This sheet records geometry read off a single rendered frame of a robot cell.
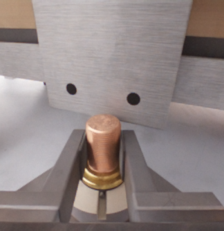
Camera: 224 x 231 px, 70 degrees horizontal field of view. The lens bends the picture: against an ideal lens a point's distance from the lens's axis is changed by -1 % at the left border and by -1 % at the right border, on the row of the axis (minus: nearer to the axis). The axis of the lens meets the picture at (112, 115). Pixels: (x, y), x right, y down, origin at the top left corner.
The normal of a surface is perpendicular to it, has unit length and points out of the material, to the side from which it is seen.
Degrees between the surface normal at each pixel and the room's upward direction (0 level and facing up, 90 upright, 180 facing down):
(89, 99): 90
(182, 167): 180
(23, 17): 90
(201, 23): 90
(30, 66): 90
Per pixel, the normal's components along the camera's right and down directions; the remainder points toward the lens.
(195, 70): -0.33, 0.46
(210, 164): 0.03, -0.87
